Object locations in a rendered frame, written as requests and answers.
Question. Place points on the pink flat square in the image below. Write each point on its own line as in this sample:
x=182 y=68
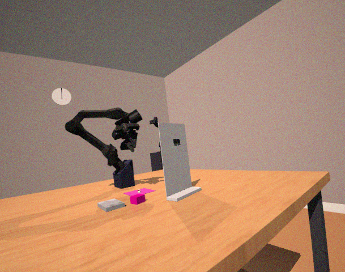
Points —
x=142 y=191

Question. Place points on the magenta block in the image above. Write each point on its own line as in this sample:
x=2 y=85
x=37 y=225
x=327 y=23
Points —
x=137 y=199

